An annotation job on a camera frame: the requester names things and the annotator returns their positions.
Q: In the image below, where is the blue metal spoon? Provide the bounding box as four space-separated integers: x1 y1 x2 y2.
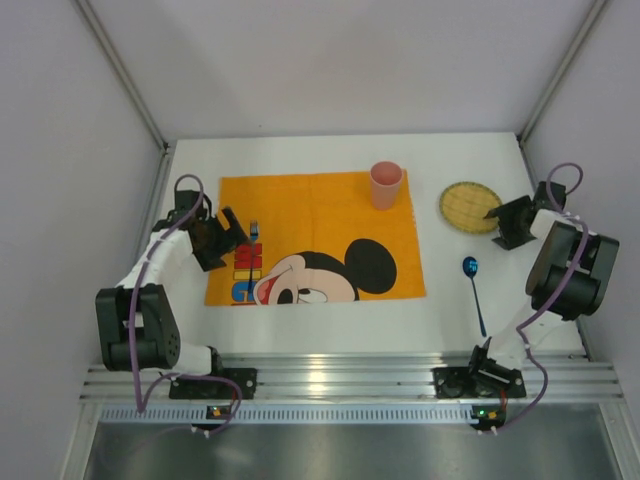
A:
462 256 488 338

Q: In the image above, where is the blue metal fork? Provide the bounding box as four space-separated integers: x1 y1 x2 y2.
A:
248 220 260 296

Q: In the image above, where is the pink plastic cup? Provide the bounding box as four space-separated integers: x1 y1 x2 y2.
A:
370 161 404 210

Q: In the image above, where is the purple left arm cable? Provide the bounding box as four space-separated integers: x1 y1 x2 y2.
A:
127 173 244 416

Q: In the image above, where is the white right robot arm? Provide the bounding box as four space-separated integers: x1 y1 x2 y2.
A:
468 181 619 389

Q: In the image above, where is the yellow woven round plate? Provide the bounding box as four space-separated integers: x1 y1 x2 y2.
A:
438 181 502 235

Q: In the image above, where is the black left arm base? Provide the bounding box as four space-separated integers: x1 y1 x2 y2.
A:
169 367 258 400

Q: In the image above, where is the aluminium mounting rail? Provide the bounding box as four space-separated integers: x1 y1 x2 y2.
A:
80 355 623 427

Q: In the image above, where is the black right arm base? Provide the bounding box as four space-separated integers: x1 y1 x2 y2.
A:
432 346 526 399

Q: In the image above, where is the orange cartoon print cloth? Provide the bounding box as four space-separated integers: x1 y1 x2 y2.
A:
204 171 426 307

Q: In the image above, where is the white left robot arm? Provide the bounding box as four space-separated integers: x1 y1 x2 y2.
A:
95 190 249 375

